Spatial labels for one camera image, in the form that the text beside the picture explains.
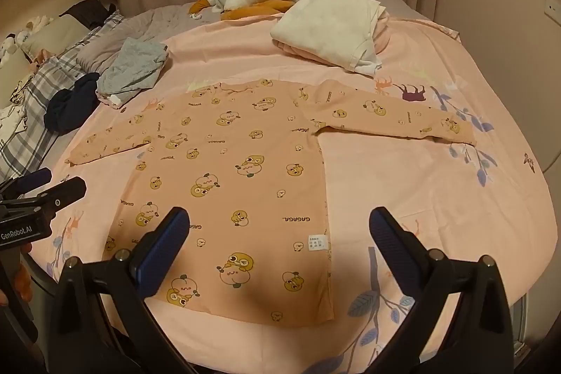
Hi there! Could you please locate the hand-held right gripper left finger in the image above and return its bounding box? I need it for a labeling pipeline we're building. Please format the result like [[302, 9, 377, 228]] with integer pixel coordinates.
[[46, 206, 198, 374]]

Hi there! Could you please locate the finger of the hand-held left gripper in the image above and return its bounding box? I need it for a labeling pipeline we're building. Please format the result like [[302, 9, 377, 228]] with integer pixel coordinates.
[[0, 167, 53, 200], [0, 176, 87, 222]]

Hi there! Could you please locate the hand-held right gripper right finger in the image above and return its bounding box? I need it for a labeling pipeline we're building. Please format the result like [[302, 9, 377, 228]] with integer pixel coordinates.
[[364, 206, 515, 374]]

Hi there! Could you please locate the peach cartoon print shirt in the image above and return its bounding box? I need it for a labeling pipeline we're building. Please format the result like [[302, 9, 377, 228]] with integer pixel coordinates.
[[66, 78, 478, 327]]

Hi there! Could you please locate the person's left hand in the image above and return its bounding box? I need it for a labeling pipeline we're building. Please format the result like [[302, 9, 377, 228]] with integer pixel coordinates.
[[16, 242, 35, 305]]

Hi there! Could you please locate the white printed cloth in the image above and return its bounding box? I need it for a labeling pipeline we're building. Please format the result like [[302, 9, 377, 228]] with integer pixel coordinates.
[[0, 76, 32, 148]]

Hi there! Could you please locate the pink animal print bed sheet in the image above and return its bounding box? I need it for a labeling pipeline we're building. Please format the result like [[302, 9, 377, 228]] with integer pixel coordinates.
[[26, 12, 550, 374]]

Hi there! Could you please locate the navy garment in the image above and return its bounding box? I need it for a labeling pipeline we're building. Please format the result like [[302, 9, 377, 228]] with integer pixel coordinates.
[[44, 73, 101, 135]]

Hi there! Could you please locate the grey plaid blanket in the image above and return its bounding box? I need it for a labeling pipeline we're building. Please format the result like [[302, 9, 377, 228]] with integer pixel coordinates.
[[0, 10, 126, 182]]

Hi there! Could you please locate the small white plush toy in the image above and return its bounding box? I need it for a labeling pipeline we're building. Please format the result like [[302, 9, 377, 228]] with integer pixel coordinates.
[[24, 15, 55, 35], [0, 33, 25, 66]]

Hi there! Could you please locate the grey garment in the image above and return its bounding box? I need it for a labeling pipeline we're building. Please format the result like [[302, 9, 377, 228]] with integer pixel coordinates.
[[95, 38, 169, 109]]

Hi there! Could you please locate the beige pillow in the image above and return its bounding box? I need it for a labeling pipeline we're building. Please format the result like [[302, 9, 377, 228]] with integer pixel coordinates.
[[21, 15, 95, 61]]

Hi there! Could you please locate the dark brown cloth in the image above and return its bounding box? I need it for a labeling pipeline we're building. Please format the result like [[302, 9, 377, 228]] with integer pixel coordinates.
[[59, 0, 121, 28]]

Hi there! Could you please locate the grey quilt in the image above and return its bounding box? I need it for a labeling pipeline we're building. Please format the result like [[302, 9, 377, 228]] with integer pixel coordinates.
[[76, 4, 220, 72]]

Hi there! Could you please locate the white folded garment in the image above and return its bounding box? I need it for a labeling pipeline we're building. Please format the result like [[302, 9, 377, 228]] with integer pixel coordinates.
[[269, 0, 388, 77]]

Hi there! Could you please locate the white wall power strip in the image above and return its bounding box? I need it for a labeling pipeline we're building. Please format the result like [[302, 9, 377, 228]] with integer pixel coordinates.
[[543, 0, 561, 25]]

